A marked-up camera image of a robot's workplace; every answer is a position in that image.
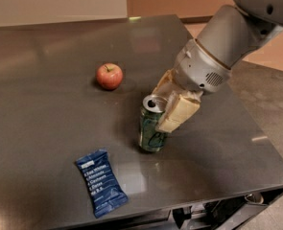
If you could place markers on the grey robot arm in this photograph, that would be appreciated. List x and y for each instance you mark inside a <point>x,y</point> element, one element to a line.
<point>238,30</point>

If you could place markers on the blue rxbar wrapper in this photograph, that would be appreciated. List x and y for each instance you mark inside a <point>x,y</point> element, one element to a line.
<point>105,191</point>

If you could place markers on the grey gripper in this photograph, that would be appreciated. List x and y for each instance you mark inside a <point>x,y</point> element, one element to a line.
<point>199,68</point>

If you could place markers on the red apple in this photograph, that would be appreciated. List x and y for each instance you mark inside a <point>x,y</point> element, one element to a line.
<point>109,76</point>

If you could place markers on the green soda can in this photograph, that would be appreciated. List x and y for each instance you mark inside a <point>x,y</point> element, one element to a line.
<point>152,108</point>

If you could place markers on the dark table frame underside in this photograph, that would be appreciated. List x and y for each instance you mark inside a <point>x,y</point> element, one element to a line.
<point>224,214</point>

